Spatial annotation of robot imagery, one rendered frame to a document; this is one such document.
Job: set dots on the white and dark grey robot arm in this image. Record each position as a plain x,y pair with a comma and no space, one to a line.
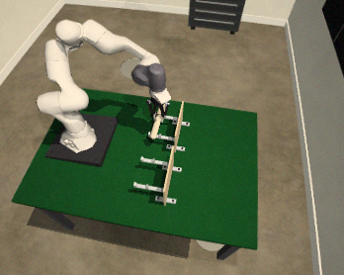
65,105

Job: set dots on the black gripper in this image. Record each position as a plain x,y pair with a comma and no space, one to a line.
156,103

